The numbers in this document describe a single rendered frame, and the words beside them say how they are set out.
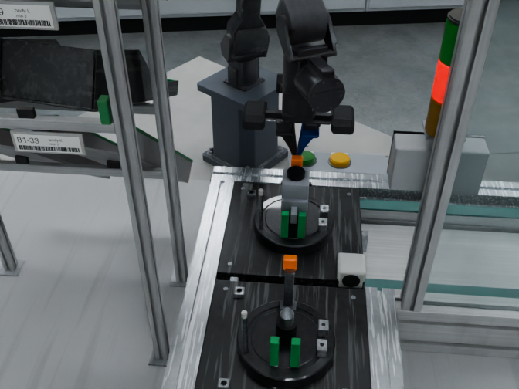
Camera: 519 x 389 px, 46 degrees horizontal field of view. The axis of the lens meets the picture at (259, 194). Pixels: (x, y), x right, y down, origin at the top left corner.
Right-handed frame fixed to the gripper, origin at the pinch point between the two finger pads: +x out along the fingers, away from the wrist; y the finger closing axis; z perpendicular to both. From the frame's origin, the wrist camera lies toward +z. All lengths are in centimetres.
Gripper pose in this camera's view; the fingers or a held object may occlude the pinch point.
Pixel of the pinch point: (296, 142)
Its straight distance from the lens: 107.3
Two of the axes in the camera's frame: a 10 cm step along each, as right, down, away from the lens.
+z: 0.9, -6.4, 7.6
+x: 0.0, 7.7, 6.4
